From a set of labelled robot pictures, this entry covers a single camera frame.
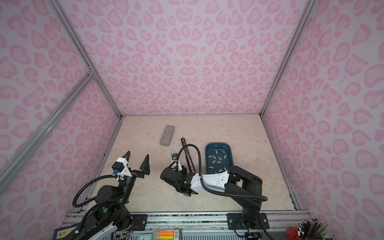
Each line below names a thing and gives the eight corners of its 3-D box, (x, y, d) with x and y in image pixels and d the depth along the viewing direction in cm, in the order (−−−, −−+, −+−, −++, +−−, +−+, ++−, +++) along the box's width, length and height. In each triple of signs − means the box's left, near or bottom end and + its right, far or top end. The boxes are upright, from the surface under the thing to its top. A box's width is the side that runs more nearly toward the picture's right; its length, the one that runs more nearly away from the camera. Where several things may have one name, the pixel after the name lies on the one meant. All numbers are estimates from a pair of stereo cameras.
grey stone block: (159, 145, 105) (158, 142, 102) (166, 127, 115) (165, 124, 113) (169, 146, 104) (168, 144, 102) (175, 128, 114) (175, 125, 112)
